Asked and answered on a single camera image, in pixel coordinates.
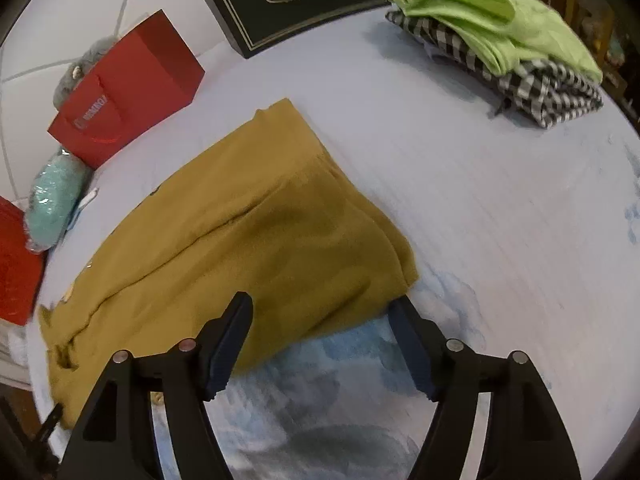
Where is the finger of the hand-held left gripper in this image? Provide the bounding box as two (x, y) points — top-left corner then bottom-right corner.
(34, 402), (65, 444)

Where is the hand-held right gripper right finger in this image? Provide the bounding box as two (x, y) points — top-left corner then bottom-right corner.
(388, 297), (582, 480)

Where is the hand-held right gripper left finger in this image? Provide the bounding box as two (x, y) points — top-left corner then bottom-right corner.
(59, 291), (254, 480)

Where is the mustard yellow printed t-shirt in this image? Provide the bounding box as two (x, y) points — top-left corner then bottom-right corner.
(39, 97), (420, 431)

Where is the white plastic bag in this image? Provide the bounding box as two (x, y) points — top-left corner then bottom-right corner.
(0, 322), (31, 376)

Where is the red bear-embossed suitcase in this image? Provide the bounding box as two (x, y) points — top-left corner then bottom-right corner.
(0, 195), (48, 326)

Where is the white stick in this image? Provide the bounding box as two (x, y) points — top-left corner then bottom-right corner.
(75, 187), (101, 211)

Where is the teal pillow in plastic bag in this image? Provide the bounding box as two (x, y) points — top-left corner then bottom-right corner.
(24, 152), (93, 253)

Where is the red paper gift bag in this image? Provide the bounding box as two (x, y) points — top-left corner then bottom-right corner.
(47, 9), (206, 170)

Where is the black white checkered garment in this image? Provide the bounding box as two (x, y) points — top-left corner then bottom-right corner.
(385, 10), (604, 131)

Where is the grey plush toy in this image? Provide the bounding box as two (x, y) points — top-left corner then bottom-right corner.
(52, 35), (118, 108)

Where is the light green folded garment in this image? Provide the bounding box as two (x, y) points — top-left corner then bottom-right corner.
(372, 0), (603, 83)

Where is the black gift bag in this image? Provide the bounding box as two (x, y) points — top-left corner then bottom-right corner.
(190, 0), (396, 59)

